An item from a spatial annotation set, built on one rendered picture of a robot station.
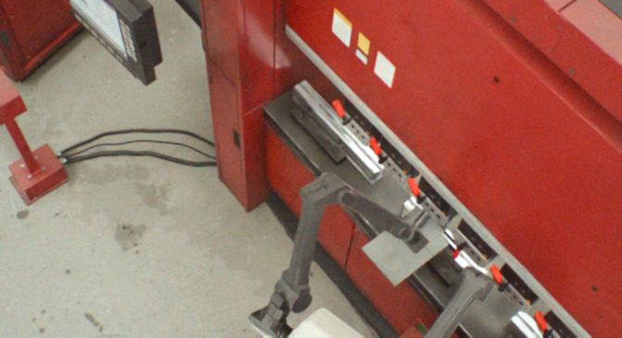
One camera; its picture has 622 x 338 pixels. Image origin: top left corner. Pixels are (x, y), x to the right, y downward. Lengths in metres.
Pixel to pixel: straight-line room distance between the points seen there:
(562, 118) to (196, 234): 2.35
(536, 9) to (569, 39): 0.10
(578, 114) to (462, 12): 0.39
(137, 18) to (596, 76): 1.46
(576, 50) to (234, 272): 2.42
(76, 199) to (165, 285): 0.66
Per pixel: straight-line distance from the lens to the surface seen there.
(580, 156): 2.04
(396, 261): 2.84
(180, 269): 3.89
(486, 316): 2.96
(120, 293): 3.89
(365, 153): 3.06
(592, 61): 1.81
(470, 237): 2.69
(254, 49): 2.92
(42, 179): 4.10
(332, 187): 2.29
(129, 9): 2.65
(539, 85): 2.00
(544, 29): 1.86
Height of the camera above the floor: 3.58
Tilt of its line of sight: 60 degrees down
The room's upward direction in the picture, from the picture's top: 5 degrees clockwise
